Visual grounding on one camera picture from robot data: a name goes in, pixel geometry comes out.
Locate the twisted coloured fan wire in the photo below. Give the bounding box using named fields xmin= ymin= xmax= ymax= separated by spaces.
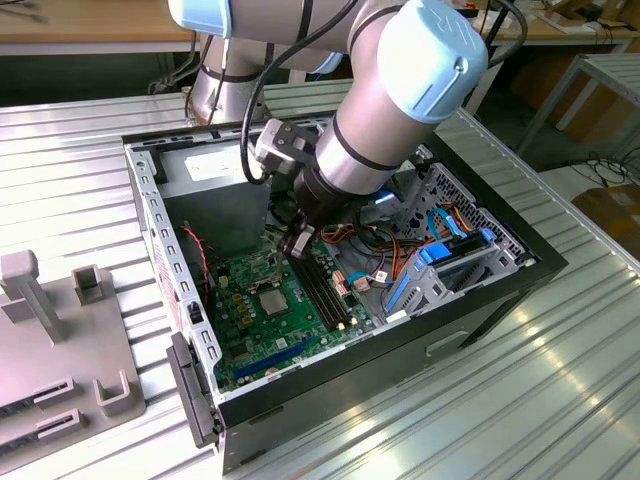
xmin=178 ymin=223 xmax=215 ymax=306

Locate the brown cardboard box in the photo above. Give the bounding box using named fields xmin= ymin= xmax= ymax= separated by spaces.
xmin=509 ymin=47 xmax=640 ymax=146
xmin=572 ymin=183 xmax=640 ymax=246

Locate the white metal frame table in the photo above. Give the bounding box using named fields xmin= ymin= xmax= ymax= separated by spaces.
xmin=517 ymin=52 xmax=640 ymax=161

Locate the grey power supply unit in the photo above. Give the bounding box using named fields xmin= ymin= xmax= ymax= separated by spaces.
xmin=153 ymin=138 xmax=275 ymax=262

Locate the grey parts rack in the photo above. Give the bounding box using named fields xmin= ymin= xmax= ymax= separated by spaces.
xmin=0 ymin=248 xmax=149 ymax=451

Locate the blue plastic bay rail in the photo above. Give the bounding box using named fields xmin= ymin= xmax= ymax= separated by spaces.
xmin=383 ymin=264 xmax=420 ymax=315

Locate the blue expansion slot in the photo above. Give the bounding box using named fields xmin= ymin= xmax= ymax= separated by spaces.
xmin=233 ymin=335 xmax=316 ymax=380

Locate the hard disk in blue carrier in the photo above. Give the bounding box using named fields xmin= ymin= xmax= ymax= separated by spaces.
xmin=418 ymin=227 xmax=497 ymax=271

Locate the green motherboard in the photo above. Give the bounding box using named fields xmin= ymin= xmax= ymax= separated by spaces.
xmin=207 ymin=234 xmax=381 ymax=394

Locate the black PC case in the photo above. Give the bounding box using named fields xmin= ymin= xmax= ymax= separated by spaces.
xmin=121 ymin=102 xmax=570 ymax=476

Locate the black RAM slot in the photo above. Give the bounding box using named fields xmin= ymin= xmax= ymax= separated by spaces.
xmin=309 ymin=247 xmax=351 ymax=323
xmin=298 ymin=258 xmax=339 ymax=329
xmin=292 ymin=259 xmax=333 ymax=331
xmin=304 ymin=254 xmax=345 ymax=326

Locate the wooden desk white frame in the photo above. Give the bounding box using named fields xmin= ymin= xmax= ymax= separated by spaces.
xmin=0 ymin=0 xmax=201 ymax=57
xmin=469 ymin=0 xmax=640 ymax=115

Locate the blue SATA wire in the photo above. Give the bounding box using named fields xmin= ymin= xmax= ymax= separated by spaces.
xmin=426 ymin=205 xmax=474 ymax=245

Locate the silver CPU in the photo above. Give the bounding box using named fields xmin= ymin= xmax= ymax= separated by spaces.
xmin=258 ymin=291 xmax=292 ymax=317

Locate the coloured power wire bundle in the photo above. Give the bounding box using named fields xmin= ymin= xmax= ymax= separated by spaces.
xmin=319 ymin=219 xmax=436 ymax=296

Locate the black card retention latch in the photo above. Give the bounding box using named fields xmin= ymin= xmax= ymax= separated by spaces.
xmin=164 ymin=331 xmax=222 ymax=450

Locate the black camera cable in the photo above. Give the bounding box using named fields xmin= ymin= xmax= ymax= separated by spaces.
xmin=479 ymin=0 xmax=530 ymax=69
xmin=239 ymin=0 xmax=364 ymax=186

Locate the grey cable bundle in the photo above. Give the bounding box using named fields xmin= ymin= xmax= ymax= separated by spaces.
xmin=13 ymin=0 xmax=50 ymax=24

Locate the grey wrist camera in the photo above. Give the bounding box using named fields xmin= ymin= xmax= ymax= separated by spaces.
xmin=253 ymin=118 xmax=322 ymax=177

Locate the pale board connector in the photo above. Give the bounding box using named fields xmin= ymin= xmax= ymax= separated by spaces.
xmin=331 ymin=269 xmax=351 ymax=300

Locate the perforated metal disk bay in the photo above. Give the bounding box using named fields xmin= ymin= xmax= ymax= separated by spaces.
xmin=384 ymin=160 xmax=540 ymax=321

